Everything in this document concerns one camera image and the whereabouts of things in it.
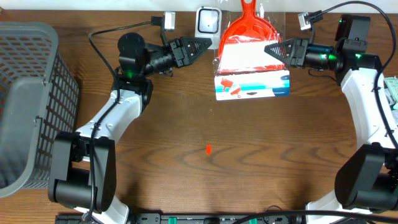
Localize red dustpan brush package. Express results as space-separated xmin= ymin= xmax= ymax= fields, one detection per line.
xmin=214 ymin=1 xmax=290 ymax=101

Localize pale green wipes packet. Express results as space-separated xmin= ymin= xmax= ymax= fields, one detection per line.
xmin=384 ymin=77 xmax=397 ymax=110

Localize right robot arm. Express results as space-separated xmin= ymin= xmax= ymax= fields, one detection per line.
xmin=264 ymin=14 xmax=397 ymax=223

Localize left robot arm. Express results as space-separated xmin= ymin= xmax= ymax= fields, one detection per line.
xmin=48 ymin=32 xmax=212 ymax=223

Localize white barcode scanner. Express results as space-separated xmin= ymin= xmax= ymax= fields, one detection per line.
xmin=195 ymin=6 xmax=222 ymax=50

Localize small red plastic fragment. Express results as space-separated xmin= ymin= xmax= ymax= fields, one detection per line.
xmin=206 ymin=144 xmax=212 ymax=156

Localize grey plastic mesh basket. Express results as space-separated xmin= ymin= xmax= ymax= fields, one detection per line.
xmin=1 ymin=22 xmax=80 ymax=197

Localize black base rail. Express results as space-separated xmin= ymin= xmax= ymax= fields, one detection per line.
xmin=55 ymin=212 xmax=368 ymax=224

